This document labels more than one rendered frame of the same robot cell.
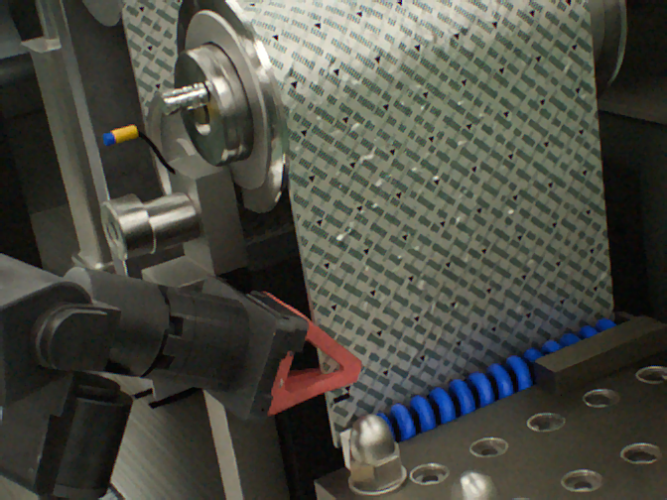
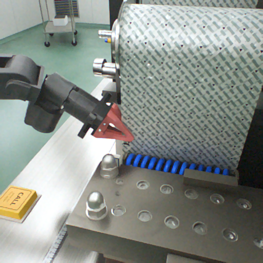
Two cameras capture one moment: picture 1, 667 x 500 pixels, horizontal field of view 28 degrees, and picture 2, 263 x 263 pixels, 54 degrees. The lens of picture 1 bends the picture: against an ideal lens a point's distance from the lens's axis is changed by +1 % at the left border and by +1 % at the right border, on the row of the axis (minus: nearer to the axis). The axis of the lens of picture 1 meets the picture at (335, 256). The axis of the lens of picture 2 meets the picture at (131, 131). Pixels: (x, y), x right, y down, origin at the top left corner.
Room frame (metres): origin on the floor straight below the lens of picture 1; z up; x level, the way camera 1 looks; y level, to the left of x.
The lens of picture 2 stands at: (0.45, -0.28, 1.38)
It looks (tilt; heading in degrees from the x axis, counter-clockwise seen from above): 34 degrees down; 40
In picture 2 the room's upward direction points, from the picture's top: straight up
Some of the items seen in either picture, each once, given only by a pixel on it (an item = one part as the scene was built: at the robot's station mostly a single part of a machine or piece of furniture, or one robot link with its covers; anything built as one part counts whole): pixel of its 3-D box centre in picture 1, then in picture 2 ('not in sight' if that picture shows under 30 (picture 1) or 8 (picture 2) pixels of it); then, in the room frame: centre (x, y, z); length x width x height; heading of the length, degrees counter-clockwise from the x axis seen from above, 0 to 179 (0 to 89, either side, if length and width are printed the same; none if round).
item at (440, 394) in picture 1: (505, 386); (177, 169); (0.81, -0.10, 1.03); 0.21 x 0.04 x 0.03; 116
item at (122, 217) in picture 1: (126, 227); (99, 67); (0.83, 0.13, 1.18); 0.04 x 0.02 x 0.04; 26
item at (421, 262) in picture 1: (465, 264); (181, 127); (0.83, -0.09, 1.11); 0.23 x 0.01 x 0.18; 116
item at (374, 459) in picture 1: (372, 448); (108, 163); (0.71, 0.00, 1.05); 0.04 x 0.04 x 0.04
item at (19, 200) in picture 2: not in sight; (15, 201); (0.59, 0.19, 0.91); 0.07 x 0.07 x 0.02; 26
